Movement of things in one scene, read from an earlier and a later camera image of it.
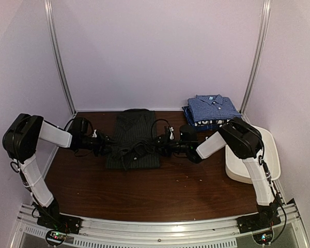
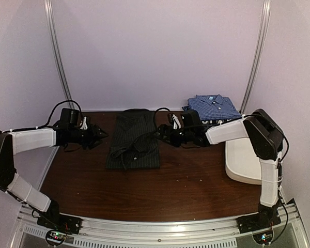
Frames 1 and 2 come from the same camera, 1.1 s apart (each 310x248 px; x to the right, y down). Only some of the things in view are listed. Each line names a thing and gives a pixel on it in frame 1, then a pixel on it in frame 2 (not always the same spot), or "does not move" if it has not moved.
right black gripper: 165,143 → 164,128
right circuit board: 264,237 does not move
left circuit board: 55,237 does not move
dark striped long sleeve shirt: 136,146 does not move
